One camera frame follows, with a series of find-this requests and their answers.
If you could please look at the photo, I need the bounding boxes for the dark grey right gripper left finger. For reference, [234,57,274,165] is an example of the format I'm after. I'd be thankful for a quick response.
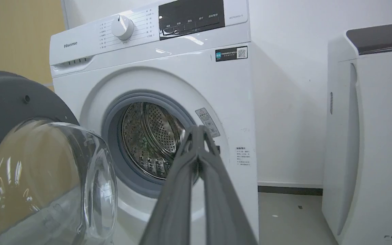
[140,126,199,245]

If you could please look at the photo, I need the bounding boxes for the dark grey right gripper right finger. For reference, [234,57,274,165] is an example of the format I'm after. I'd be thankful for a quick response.
[198,125,258,245]

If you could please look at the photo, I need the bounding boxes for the grey glass washing machine door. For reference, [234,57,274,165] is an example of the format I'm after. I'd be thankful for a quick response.
[0,70,117,245]

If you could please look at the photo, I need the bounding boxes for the white Hisense washing machine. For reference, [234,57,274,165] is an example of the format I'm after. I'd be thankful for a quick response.
[49,0,260,245]

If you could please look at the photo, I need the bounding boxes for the stainless steel washer drum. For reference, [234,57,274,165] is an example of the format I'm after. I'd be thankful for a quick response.
[121,102,187,180]

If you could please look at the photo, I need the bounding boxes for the grey warning label sticker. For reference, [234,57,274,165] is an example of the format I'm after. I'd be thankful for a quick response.
[195,108,221,138]

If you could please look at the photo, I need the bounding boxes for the black QR code sticker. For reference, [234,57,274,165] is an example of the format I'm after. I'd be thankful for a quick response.
[215,46,248,62]

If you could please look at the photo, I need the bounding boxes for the white air purifier appliance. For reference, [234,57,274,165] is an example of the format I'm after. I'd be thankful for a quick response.
[321,21,392,245]

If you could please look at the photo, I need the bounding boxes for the white program dial knob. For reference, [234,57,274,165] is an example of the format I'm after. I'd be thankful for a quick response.
[111,15,135,41]

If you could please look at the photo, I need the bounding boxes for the white detergent drawer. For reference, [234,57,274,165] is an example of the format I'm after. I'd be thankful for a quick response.
[49,27,96,77]

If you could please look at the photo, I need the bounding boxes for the black control display panel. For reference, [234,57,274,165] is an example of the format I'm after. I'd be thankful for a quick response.
[158,0,225,41]

